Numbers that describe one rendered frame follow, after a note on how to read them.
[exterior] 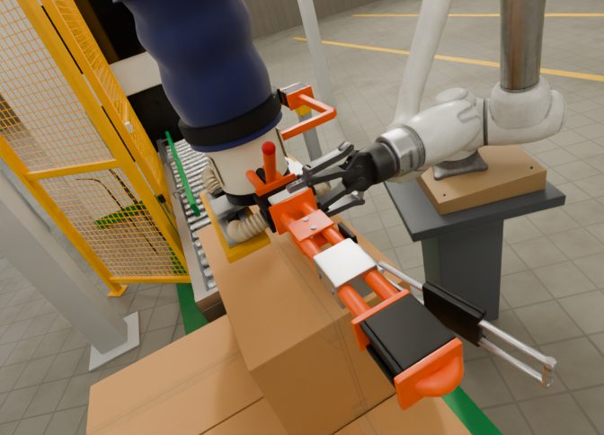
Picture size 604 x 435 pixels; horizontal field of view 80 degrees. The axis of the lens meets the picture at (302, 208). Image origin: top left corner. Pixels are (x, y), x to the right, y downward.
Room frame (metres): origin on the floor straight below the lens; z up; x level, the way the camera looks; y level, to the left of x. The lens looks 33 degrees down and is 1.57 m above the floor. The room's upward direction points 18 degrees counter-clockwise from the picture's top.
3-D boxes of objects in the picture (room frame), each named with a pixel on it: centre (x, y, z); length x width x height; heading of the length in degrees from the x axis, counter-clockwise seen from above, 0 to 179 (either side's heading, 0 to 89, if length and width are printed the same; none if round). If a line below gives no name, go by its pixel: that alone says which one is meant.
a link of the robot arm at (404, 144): (0.61, -0.21, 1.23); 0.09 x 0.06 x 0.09; 15
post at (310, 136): (1.85, -0.17, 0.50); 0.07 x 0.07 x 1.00; 14
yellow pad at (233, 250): (0.78, 0.18, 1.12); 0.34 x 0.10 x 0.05; 14
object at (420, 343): (0.22, -0.06, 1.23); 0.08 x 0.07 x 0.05; 14
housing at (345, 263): (0.35, -0.03, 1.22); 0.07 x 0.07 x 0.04; 14
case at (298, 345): (0.80, 0.09, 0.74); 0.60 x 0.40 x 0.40; 15
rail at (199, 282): (2.23, 0.78, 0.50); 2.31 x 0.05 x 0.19; 14
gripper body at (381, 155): (0.59, -0.14, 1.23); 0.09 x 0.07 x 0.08; 105
